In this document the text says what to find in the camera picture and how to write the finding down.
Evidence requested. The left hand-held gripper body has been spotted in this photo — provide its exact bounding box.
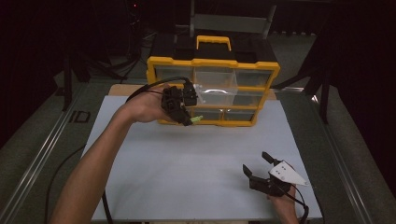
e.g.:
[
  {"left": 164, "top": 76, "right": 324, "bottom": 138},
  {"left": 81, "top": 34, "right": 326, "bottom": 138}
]
[{"left": 160, "top": 78, "right": 206, "bottom": 121}]

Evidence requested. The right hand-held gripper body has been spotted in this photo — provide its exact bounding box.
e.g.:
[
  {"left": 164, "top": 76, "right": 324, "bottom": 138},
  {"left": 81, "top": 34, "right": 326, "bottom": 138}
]
[{"left": 248, "top": 160, "right": 310, "bottom": 197}]

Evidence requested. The clear plastic drawer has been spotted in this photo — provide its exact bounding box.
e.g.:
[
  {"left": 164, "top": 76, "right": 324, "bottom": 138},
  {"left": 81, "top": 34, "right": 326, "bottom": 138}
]
[{"left": 192, "top": 66, "right": 239, "bottom": 107}]

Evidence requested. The yellow black organizer cabinet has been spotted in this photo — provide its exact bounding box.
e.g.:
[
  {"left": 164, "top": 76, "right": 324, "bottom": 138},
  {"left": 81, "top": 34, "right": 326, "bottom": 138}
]
[{"left": 146, "top": 35, "right": 281, "bottom": 128}]

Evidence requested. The person's right hand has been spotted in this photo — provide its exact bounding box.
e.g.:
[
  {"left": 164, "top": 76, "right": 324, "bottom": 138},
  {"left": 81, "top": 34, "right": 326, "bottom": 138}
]
[{"left": 267, "top": 184, "right": 297, "bottom": 213}]

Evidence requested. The person's left hand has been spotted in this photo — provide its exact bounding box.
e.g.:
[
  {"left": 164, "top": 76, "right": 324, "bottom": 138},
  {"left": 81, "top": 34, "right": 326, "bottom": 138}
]
[{"left": 123, "top": 83, "right": 176, "bottom": 124}]

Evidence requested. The grid of clear drawers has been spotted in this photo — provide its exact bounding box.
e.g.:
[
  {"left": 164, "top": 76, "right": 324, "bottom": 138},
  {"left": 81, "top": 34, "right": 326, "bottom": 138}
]
[{"left": 154, "top": 64, "right": 276, "bottom": 122}]

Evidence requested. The black stand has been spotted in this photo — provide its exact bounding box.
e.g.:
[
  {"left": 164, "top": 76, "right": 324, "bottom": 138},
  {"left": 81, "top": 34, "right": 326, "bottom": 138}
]
[
  {"left": 274, "top": 27, "right": 332, "bottom": 125},
  {"left": 60, "top": 50, "right": 94, "bottom": 113}
]

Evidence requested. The grey metal stand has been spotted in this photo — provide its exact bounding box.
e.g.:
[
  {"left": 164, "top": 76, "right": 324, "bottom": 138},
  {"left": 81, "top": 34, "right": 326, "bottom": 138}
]
[{"left": 189, "top": 0, "right": 277, "bottom": 40}]

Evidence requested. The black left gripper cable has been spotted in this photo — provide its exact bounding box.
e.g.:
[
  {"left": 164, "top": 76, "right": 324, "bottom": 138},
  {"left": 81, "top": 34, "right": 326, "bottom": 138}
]
[{"left": 101, "top": 76, "right": 191, "bottom": 224}]

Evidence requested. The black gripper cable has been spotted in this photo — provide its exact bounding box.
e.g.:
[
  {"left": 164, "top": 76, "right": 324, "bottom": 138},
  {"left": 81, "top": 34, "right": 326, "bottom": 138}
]
[
  {"left": 289, "top": 183, "right": 310, "bottom": 224},
  {"left": 101, "top": 76, "right": 191, "bottom": 224}
]

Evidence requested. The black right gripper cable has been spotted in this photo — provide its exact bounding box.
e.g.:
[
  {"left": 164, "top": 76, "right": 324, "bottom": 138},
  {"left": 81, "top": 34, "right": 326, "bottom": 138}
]
[{"left": 289, "top": 183, "right": 310, "bottom": 224}]

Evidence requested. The aluminium rail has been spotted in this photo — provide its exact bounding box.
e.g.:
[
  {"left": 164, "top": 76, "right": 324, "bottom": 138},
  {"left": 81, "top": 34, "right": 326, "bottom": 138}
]
[
  {"left": 0, "top": 81, "right": 89, "bottom": 224},
  {"left": 274, "top": 86, "right": 373, "bottom": 224}
]

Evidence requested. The black floor cable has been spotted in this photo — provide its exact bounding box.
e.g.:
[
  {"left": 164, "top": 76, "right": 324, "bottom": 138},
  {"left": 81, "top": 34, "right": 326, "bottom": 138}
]
[{"left": 44, "top": 144, "right": 87, "bottom": 224}]

